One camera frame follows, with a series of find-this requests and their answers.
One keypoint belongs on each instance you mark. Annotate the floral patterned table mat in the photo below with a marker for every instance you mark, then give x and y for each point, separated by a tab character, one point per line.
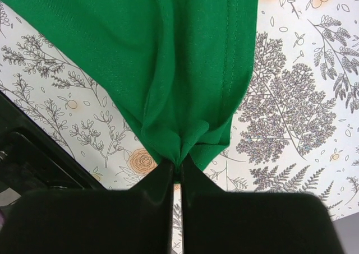
304	81

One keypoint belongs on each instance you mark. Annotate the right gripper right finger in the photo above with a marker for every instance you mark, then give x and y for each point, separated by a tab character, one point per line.
216	221

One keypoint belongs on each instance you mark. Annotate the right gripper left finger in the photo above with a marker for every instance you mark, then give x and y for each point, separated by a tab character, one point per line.
137	220

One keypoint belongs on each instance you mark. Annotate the green t-shirt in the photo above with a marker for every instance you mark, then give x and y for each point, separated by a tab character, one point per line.
176	69

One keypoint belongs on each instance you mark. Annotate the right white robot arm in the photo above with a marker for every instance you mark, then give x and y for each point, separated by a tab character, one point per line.
32	161

